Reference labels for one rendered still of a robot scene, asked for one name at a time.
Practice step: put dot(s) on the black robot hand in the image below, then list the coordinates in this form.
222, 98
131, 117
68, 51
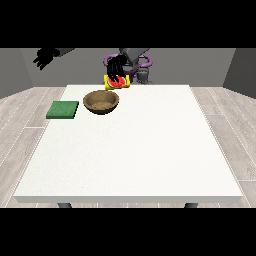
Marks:
116, 66
46, 56

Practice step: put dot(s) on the yellow cup with melon print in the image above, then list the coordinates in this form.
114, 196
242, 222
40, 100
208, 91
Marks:
119, 84

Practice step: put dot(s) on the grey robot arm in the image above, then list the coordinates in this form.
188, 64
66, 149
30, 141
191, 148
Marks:
66, 51
134, 54

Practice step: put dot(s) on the brown wooden bowl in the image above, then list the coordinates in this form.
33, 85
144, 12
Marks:
101, 102

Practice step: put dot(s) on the green square pad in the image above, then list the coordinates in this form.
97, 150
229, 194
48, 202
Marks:
62, 110

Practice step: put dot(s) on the dark table leg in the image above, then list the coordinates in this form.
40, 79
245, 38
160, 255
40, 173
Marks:
64, 205
191, 205

